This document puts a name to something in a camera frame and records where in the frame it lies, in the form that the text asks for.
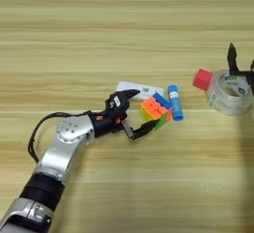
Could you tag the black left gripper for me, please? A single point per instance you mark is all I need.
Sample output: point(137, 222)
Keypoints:
point(105, 124)

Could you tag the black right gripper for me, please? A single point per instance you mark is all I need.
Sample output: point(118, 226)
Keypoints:
point(246, 76)

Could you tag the multicolour puzzle cube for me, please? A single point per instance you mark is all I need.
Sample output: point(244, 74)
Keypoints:
point(155, 108)

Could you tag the red cube block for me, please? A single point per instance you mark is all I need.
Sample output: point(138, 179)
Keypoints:
point(202, 79)

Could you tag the clear tape roll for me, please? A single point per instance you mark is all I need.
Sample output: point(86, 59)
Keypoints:
point(218, 99)

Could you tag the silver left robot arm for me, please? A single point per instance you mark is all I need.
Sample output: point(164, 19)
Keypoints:
point(59, 151)

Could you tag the white rectangular device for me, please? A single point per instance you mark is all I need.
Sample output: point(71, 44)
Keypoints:
point(145, 90)

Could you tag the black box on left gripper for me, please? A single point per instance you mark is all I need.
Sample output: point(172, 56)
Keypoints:
point(116, 104)

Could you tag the blue glue stick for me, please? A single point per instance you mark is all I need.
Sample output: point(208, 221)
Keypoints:
point(175, 103)

